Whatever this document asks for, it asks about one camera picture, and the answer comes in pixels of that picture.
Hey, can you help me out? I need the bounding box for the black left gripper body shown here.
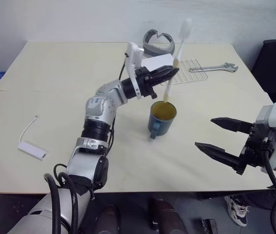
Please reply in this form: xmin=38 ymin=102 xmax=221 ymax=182
xmin=135 ymin=67 xmax=157 ymax=100

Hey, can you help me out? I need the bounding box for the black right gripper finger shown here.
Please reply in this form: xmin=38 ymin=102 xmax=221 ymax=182
xmin=210 ymin=117 xmax=254 ymax=135
xmin=194 ymin=141 xmax=242 ymax=169

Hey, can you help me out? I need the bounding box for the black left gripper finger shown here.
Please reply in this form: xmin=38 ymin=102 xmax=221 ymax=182
xmin=149 ymin=70 xmax=178 ymax=87
xmin=150 ymin=66 xmax=179 ymax=78

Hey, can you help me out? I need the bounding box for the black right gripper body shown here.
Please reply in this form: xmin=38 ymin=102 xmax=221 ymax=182
xmin=236 ymin=121 xmax=276 ymax=176

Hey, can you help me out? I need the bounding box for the white toothbrush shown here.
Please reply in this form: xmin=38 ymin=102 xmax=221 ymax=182
xmin=163 ymin=18 xmax=193 ymax=102

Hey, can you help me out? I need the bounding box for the blue mug with yellow inside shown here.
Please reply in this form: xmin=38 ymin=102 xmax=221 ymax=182
xmin=148 ymin=100 xmax=178 ymax=140

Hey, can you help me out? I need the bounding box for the silver adjustable wrench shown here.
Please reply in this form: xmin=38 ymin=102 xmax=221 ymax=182
xmin=188 ymin=62 xmax=239 ymax=74

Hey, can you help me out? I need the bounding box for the person's dark trouser leg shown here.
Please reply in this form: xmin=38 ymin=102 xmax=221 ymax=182
xmin=234 ymin=188 xmax=276 ymax=211

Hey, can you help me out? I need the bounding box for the white and black sneaker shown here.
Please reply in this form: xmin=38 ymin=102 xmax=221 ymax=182
xmin=224 ymin=195 xmax=251 ymax=228

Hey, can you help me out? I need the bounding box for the small black floor object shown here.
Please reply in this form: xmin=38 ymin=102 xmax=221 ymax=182
xmin=200 ymin=218 xmax=218 ymax=234

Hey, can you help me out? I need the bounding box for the dark rounded shape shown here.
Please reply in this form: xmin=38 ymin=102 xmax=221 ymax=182
xmin=96 ymin=204 xmax=122 ymax=234
xmin=148 ymin=198 xmax=188 ymax=234

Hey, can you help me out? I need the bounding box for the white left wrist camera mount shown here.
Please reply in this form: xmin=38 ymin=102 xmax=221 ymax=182
xmin=124 ymin=41 xmax=174 ymax=99

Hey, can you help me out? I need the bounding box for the thin black left wrist cable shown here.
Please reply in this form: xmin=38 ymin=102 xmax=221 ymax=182
xmin=118 ymin=52 xmax=129 ymax=81

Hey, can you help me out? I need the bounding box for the metal wire rack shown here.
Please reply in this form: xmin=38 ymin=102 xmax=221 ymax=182
xmin=160 ymin=59 xmax=208 ymax=86

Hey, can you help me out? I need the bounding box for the white adapter with cable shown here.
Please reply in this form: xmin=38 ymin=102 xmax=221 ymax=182
xmin=18 ymin=115 xmax=49 ymax=161

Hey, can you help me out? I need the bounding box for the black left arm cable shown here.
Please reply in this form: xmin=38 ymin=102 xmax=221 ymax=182
xmin=43 ymin=163 xmax=95 ymax=234

